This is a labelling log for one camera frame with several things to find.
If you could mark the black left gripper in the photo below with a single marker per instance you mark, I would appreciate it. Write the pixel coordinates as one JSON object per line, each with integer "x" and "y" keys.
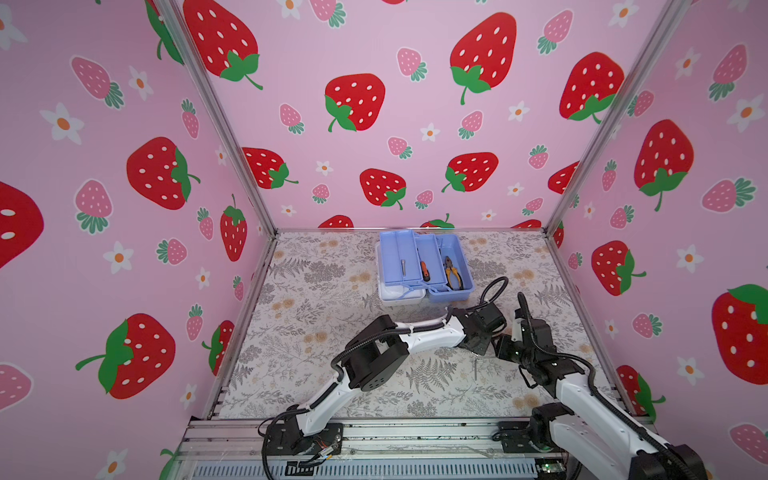
{"x": 484, "y": 346}

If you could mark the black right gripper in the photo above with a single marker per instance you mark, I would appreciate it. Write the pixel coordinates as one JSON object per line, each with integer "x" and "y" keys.
{"x": 501, "y": 345}

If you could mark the orange handled pliers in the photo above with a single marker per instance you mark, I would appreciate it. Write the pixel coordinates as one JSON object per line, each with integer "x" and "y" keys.
{"x": 453, "y": 276}

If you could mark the orange screwdriver long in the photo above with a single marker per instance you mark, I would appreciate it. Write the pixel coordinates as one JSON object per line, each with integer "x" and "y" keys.
{"x": 426, "y": 277}

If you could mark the white lid blue tool box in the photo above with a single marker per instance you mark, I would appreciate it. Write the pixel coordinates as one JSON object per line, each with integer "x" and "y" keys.
{"x": 415, "y": 266}

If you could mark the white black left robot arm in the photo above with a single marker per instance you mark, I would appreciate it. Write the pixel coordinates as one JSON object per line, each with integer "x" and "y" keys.
{"x": 372, "y": 357}

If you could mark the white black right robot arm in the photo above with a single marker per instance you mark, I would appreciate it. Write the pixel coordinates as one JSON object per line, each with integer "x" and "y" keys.
{"x": 588, "y": 408}

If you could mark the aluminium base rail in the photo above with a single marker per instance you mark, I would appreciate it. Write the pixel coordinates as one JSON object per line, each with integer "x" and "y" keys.
{"x": 396, "y": 448}

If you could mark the aluminium corner frame post right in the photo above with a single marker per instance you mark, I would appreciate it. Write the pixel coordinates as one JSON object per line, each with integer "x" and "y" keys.
{"x": 661, "y": 33}

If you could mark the aluminium corner frame post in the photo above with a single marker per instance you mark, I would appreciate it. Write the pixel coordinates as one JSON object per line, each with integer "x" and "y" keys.
{"x": 661, "y": 33}
{"x": 181, "y": 36}

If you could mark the aluminium corner frame post left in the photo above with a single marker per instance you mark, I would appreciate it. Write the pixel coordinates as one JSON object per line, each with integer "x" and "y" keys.
{"x": 181, "y": 36}

